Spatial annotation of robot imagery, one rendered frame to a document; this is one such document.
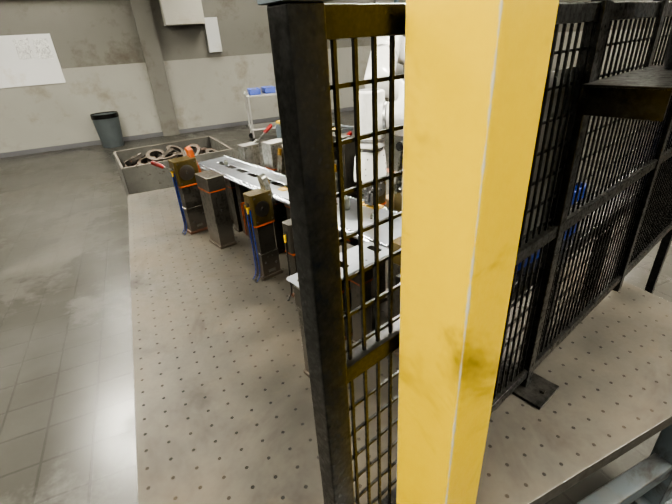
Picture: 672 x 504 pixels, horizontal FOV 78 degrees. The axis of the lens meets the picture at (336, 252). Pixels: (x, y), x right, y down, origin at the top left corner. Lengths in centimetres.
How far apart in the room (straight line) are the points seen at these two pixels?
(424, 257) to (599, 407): 83
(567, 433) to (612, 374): 26
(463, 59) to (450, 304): 25
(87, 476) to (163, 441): 103
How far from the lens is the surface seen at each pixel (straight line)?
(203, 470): 106
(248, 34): 913
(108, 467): 214
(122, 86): 886
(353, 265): 106
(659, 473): 182
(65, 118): 897
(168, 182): 388
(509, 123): 42
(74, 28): 888
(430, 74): 42
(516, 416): 114
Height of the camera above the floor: 152
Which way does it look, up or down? 28 degrees down
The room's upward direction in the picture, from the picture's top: 4 degrees counter-clockwise
